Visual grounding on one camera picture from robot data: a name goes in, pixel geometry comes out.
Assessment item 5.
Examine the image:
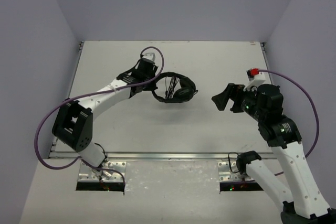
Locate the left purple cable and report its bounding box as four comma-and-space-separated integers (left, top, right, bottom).
35, 46, 165, 183

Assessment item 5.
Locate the right metal base bracket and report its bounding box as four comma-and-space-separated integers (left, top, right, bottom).
217, 161, 254, 183

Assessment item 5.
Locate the left metal base bracket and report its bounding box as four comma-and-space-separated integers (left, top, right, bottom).
78, 160, 127, 183

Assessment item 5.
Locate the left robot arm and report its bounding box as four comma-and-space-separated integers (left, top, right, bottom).
52, 53, 158, 168

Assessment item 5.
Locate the metal base bracket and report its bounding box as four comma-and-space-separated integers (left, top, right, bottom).
217, 161, 254, 183
78, 160, 127, 183

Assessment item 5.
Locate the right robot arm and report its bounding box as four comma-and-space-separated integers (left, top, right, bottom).
212, 83, 335, 223

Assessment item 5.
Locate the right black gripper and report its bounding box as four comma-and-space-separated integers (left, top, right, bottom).
212, 83, 265, 122

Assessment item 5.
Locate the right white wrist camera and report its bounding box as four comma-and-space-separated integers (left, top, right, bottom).
244, 68, 266, 91

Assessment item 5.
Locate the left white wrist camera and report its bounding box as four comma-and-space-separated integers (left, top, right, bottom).
140, 52, 156, 64

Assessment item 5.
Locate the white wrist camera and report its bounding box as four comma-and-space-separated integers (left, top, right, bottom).
244, 68, 266, 91
140, 52, 156, 64

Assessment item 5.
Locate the black headphone cable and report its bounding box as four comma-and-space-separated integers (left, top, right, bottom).
164, 76, 182, 101

